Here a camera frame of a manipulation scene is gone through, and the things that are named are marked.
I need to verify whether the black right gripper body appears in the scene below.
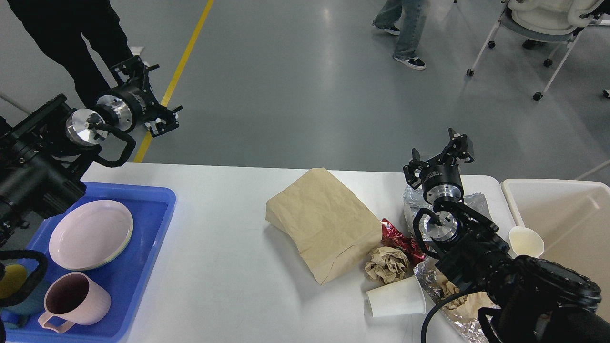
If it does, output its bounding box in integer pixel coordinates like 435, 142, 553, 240
419, 156, 464, 205

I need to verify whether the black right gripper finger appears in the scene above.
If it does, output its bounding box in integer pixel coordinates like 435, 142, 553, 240
439, 128, 475, 166
404, 149, 428, 189

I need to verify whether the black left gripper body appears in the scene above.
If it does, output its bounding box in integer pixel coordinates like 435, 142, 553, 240
95, 85, 161, 133

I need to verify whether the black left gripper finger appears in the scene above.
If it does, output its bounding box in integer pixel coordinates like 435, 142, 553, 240
111, 56, 160, 95
143, 105, 183, 137

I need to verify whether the brown paper bag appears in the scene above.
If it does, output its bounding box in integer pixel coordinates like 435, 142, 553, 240
265, 168, 383, 285

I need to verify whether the pink plate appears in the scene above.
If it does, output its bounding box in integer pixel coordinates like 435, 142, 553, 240
49, 200, 134, 271

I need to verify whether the pink mug dark inside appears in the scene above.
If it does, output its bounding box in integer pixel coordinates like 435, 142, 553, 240
38, 272, 112, 333

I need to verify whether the teal mug yellow inside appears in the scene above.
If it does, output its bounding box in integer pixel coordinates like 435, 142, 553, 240
0, 263, 50, 329

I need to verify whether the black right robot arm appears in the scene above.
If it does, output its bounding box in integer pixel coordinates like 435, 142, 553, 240
403, 128, 610, 343

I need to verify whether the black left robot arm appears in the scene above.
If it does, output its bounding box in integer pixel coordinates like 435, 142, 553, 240
1, 55, 182, 245

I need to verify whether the flat aluminium foil sheet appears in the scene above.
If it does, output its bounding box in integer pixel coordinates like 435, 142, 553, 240
403, 185, 492, 238

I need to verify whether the red foil wrapper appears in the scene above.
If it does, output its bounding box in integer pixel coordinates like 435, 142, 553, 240
380, 218, 426, 266

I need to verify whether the person leg top left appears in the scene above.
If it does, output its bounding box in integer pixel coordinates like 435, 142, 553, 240
8, 0, 132, 107

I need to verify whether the crumpled brown paper ball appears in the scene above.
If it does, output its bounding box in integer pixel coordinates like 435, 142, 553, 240
365, 247, 414, 285

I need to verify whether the white plastic spoon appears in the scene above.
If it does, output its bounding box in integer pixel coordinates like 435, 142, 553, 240
508, 226, 545, 258

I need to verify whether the white paper cup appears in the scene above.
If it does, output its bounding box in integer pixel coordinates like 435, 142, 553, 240
366, 276, 427, 317

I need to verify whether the beige plastic bin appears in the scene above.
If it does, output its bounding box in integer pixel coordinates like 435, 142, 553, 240
501, 179, 610, 321

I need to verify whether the person in jeans background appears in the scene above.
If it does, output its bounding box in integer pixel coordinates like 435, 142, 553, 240
372, 0, 429, 70

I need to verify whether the crumpled aluminium foil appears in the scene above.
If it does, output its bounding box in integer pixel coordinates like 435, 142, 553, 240
414, 258, 498, 343

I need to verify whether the white office chair right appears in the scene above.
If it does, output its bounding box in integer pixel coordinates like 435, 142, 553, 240
466, 0, 604, 101

